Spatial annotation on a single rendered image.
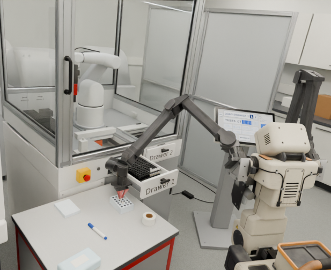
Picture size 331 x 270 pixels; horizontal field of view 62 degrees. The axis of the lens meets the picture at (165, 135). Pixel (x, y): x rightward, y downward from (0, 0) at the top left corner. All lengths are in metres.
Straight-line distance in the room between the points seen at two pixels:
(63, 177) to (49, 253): 0.46
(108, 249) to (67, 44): 0.97
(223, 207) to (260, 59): 1.52
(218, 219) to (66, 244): 1.69
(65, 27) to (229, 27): 2.17
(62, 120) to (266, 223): 1.17
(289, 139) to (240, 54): 1.91
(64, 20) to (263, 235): 1.43
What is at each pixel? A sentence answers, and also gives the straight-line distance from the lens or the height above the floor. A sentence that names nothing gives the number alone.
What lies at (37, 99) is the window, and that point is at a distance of 1.77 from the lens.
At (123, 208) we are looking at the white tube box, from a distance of 1.56.
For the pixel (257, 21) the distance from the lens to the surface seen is 3.12.
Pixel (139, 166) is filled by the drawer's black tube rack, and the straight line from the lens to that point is 1.77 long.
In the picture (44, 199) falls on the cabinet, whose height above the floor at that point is 0.64.
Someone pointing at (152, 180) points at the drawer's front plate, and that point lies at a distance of 1.59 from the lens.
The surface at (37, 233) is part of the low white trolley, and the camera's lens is 1.49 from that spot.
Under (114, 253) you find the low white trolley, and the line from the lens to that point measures 1.36.
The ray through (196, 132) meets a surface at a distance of 3.57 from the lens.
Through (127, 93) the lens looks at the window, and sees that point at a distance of 1.72.
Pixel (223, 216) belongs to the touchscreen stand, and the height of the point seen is 0.18.
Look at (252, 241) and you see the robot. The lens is 1.57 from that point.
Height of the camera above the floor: 1.70
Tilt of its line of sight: 20 degrees down
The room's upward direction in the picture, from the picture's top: 8 degrees clockwise
